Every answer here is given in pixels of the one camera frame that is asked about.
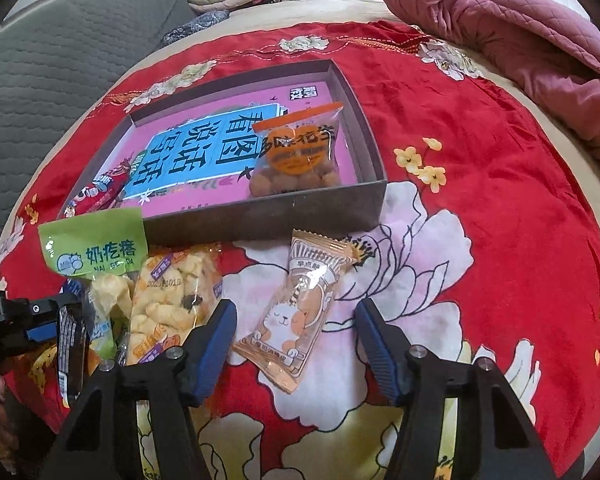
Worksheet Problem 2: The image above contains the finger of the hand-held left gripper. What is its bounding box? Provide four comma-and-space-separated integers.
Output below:
0, 322, 61, 357
7, 294, 83, 324

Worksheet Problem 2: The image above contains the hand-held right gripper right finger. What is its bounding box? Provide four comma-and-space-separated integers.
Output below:
355, 299, 563, 480

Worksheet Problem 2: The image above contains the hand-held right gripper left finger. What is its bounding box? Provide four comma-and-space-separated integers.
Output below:
35, 299, 238, 480

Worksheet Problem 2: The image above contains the black chocolate bar packet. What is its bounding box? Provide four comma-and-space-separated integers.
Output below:
60, 280, 91, 408

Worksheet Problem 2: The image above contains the yellow cracker packet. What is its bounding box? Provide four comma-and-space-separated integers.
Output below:
117, 245, 226, 366

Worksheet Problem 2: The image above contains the green label snack packet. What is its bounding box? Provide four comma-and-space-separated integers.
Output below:
37, 207, 148, 376

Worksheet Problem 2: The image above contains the beige cat print packet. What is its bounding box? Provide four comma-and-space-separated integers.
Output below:
232, 228, 361, 395

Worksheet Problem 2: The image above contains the grey cardboard box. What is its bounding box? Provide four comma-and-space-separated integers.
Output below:
62, 59, 388, 246

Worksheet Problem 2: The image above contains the red candy packet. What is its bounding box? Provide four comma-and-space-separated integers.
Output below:
62, 160, 133, 216

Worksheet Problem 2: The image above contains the red floral blanket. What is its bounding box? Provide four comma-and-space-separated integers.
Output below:
0, 20, 600, 480

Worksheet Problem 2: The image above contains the pink book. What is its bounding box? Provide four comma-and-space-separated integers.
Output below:
92, 80, 361, 211

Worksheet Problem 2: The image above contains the orange clear snack bag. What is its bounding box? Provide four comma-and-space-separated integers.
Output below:
247, 101, 346, 198

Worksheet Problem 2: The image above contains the dark floral cloth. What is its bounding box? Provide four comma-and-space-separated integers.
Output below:
161, 10, 231, 46

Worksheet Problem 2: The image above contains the pink quilt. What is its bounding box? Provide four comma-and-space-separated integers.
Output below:
378, 0, 600, 161

